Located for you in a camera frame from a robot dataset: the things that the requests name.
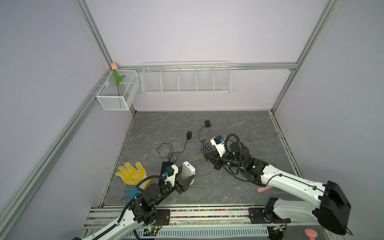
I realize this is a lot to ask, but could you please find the grey ethernet cable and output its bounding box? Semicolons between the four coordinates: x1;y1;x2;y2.
191;172;230;187
194;169;226;178
248;132;279;151

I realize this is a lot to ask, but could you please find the black network switch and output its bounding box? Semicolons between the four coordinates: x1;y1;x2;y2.
159;162;175;186

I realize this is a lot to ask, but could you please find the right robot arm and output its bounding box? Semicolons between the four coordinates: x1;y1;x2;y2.
204;134;352;236

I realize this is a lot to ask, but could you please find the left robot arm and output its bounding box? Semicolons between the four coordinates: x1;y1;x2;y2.
85;174;195;240

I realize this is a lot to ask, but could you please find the black power brick far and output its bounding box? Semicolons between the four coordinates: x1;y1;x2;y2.
205;120;211;128

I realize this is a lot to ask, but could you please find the blue yellow toy rake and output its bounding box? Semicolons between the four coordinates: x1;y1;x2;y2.
122;185;142;201

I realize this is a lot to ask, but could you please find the yellow work glove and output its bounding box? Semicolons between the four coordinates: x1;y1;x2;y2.
115;162;147;186

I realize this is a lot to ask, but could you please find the pink purple toy shovel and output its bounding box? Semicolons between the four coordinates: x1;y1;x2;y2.
257;185;273;193

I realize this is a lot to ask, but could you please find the white mesh basket small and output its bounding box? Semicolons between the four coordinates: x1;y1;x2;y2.
96;70;140;111

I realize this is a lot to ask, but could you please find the artificial tulip flower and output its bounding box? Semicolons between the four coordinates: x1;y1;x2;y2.
111;63;125;96

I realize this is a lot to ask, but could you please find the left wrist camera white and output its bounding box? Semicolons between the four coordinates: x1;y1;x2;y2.
163;165;179;188

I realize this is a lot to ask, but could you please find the black power cord tangled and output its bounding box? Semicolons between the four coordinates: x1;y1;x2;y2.
156;126;212;163

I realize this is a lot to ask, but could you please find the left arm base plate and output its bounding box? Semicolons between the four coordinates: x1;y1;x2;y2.
150;209;171;226

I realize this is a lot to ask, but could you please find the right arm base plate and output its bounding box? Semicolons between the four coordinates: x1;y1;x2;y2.
248;208;291;224

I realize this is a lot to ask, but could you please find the white wire basket long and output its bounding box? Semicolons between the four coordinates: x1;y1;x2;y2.
141;61;232;94

